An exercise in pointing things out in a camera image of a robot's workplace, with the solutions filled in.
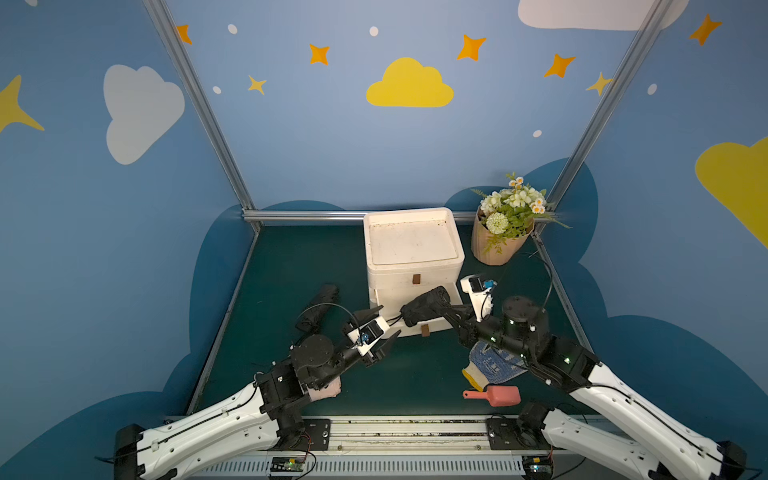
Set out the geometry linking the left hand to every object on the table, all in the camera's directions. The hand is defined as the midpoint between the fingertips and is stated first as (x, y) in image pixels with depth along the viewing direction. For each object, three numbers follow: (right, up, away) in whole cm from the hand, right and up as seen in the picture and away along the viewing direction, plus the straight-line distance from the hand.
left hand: (385, 313), depth 65 cm
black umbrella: (+11, +2, +1) cm, 11 cm away
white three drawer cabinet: (+7, +14, +19) cm, 24 cm away
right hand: (+15, +1, +3) cm, 15 cm away
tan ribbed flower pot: (+39, +12, +42) cm, 58 cm away
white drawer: (+2, -1, +27) cm, 27 cm away
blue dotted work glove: (+30, -19, +21) cm, 42 cm away
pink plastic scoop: (+31, -26, +15) cm, 43 cm away
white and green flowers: (+37, +26, +24) cm, 51 cm away
